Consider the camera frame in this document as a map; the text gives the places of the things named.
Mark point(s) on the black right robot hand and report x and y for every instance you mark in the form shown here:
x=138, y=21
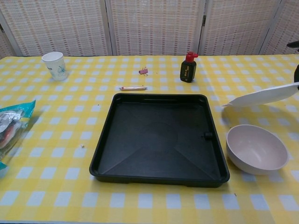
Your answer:
x=296, y=74

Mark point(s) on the white paper plate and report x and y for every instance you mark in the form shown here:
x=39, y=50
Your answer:
x=261, y=95

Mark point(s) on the black square plastic tray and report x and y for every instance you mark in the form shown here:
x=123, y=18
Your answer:
x=130, y=130

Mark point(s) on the beige round bowl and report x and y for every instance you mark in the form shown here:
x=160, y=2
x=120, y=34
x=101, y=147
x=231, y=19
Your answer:
x=255, y=151

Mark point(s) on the black ink bottle red cap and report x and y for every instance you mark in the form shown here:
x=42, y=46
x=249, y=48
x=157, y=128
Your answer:
x=187, y=70

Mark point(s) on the woven folding screen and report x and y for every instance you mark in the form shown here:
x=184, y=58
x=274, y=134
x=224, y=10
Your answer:
x=151, y=25

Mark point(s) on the pink binder clip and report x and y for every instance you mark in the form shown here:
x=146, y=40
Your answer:
x=143, y=71

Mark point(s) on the small wooden pencil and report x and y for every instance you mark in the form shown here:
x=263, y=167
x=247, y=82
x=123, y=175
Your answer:
x=133, y=88

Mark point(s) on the white printed paper cup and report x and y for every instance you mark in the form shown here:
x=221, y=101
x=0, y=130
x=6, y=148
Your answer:
x=56, y=66

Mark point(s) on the yellow white checkered tablecloth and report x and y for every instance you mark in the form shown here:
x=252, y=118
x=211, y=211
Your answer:
x=58, y=163

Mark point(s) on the teal clear snack bag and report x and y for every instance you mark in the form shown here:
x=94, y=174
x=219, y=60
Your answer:
x=12, y=123

